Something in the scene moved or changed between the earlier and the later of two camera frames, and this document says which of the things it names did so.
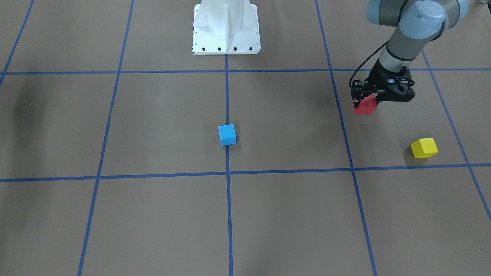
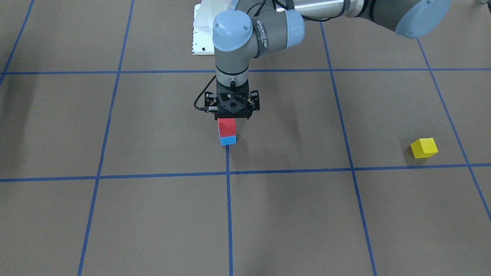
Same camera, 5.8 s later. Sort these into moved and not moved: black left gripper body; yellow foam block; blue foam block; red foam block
Moved: black left gripper body; red foam block
Not moved: blue foam block; yellow foam block
